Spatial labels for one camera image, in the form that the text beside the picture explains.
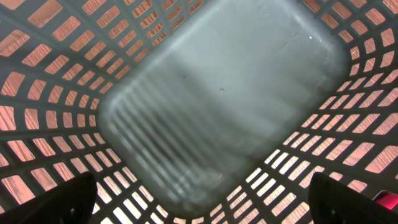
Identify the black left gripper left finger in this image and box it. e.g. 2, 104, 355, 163
1, 172, 98, 224

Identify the grey plastic mesh basket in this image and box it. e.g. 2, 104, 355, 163
1, 0, 397, 223

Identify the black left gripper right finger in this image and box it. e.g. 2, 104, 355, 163
308, 172, 397, 224

